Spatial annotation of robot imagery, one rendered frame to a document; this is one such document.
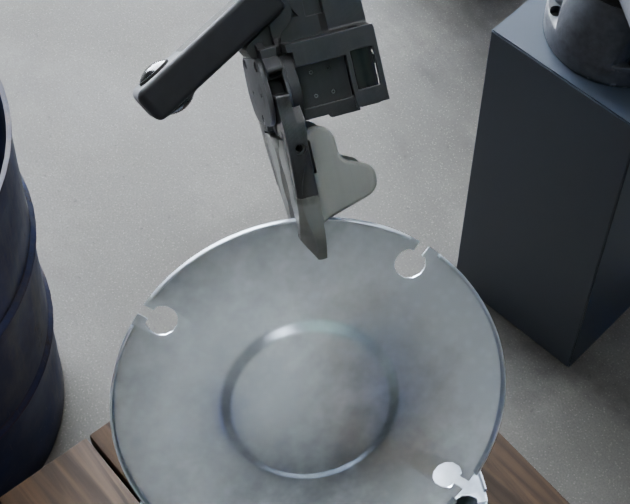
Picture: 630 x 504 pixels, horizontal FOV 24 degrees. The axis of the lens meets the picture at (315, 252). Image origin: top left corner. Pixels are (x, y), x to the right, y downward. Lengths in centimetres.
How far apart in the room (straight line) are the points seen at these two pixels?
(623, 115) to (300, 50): 50
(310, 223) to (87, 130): 100
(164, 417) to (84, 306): 74
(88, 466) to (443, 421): 35
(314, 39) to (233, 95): 101
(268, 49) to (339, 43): 5
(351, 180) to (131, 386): 22
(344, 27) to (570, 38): 46
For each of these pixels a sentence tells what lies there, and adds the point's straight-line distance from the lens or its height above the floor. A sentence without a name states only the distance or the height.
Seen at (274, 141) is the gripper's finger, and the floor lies 71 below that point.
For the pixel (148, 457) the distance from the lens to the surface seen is 108.
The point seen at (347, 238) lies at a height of 67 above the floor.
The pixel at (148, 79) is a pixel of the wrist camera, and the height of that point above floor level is 78.
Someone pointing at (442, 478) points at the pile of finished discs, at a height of 39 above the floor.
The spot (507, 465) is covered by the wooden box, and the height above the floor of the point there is 35.
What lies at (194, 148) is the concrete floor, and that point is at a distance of 192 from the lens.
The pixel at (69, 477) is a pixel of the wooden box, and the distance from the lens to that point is 130.
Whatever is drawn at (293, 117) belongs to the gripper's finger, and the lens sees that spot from 95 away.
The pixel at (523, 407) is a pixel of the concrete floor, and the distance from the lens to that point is 172.
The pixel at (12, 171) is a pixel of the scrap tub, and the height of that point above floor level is 45.
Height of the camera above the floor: 151
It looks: 56 degrees down
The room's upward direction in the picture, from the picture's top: straight up
